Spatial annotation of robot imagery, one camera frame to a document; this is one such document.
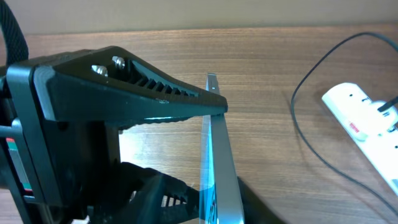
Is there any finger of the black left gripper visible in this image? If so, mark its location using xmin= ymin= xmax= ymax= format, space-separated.
xmin=87 ymin=162 xmax=200 ymax=223
xmin=33 ymin=46 xmax=228 ymax=126

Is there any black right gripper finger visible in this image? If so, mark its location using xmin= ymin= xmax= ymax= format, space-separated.
xmin=238 ymin=177 xmax=286 ymax=224

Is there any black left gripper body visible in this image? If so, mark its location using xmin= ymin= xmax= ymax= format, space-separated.
xmin=1 ymin=61 xmax=120 ymax=223

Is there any teal screen Galaxy smartphone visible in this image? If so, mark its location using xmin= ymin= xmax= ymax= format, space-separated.
xmin=199 ymin=73 xmax=244 ymax=224

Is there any white USB charger plug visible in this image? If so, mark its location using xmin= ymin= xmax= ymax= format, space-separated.
xmin=343 ymin=101 xmax=397 ymax=141

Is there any white power strip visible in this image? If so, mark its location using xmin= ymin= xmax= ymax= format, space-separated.
xmin=322 ymin=83 xmax=397 ymax=193

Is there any black left camera cable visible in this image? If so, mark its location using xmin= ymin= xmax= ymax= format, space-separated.
xmin=0 ymin=0 xmax=29 ymax=67

